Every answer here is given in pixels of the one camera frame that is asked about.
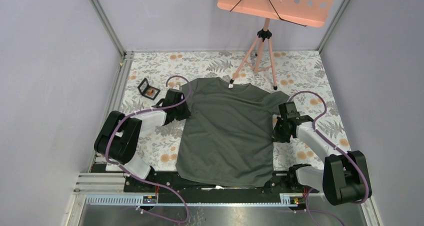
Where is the dark green t-shirt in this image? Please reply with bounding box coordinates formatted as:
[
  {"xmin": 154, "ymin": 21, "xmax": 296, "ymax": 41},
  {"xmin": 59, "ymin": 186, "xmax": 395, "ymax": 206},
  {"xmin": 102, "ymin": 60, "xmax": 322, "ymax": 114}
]
[{"xmin": 175, "ymin": 77, "xmax": 289, "ymax": 188}]

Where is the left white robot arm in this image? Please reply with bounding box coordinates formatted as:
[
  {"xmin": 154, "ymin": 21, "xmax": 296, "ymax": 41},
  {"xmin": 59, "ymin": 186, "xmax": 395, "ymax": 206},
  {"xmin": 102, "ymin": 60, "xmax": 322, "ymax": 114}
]
[{"xmin": 93, "ymin": 89, "xmax": 191, "ymax": 192}]

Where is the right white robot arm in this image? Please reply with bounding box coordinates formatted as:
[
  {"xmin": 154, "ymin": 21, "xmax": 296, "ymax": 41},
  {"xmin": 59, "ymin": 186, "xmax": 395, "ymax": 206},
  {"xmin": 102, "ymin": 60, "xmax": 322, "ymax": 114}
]
[{"xmin": 272, "ymin": 102, "xmax": 372, "ymax": 206}]

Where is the orange round brooch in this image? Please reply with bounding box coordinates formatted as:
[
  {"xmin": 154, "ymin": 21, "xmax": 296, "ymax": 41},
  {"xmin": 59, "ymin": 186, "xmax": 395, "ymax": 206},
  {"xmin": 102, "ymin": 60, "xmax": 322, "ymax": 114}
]
[{"xmin": 146, "ymin": 88, "xmax": 156, "ymax": 96}]

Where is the black brooch display box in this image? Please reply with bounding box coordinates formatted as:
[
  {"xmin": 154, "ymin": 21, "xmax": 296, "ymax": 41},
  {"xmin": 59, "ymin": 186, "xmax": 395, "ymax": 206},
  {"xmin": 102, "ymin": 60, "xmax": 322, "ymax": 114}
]
[{"xmin": 137, "ymin": 78, "xmax": 161, "ymax": 101}]

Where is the floral table mat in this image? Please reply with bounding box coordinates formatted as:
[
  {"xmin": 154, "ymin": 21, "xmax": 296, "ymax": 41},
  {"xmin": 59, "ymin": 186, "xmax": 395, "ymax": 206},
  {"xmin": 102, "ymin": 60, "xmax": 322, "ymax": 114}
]
[{"xmin": 118, "ymin": 50, "xmax": 351, "ymax": 171}]

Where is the pink music stand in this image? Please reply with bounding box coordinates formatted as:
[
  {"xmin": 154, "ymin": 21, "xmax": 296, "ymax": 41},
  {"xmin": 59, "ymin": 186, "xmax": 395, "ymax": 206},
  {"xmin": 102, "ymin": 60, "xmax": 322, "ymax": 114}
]
[{"xmin": 217, "ymin": 0, "xmax": 334, "ymax": 90}]

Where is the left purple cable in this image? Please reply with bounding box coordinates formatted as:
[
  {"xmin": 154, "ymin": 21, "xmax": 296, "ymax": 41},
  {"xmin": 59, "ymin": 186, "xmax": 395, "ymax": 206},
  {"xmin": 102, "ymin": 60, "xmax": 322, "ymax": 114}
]
[{"xmin": 104, "ymin": 75, "xmax": 192, "ymax": 224}]

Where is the purple cable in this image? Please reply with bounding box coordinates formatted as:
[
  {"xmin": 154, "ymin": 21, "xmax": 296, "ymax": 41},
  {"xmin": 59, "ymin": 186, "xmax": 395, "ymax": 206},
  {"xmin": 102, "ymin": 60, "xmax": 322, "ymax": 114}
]
[
  {"xmin": 104, "ymin": 75, "xmax": 192, "ymax": 224},
  {"xmin": 287, "ymin": 90, "xmax": 370, "ymax": 205}
]

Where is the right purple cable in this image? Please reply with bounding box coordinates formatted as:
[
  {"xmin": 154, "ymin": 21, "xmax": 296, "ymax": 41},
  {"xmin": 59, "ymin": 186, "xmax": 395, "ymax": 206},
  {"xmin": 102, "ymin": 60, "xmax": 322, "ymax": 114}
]
[{"xmin": 287, "ymin": 90, "xmax": 370, "ymax": 205}]

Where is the slotted cable duct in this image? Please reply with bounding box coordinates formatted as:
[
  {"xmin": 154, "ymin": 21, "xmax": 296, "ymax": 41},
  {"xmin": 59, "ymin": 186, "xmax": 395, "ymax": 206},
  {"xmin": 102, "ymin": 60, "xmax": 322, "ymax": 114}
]
[{"xmin": 85, "ymin": 191, "xmax": 299, "ymax": 207}]

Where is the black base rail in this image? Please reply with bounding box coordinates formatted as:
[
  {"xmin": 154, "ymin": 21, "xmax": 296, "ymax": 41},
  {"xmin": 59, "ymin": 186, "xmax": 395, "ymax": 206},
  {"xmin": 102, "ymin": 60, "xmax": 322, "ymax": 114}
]
[{"xmin": 123, "ymin": 171, "xmax": 308, "ymax": 207}]

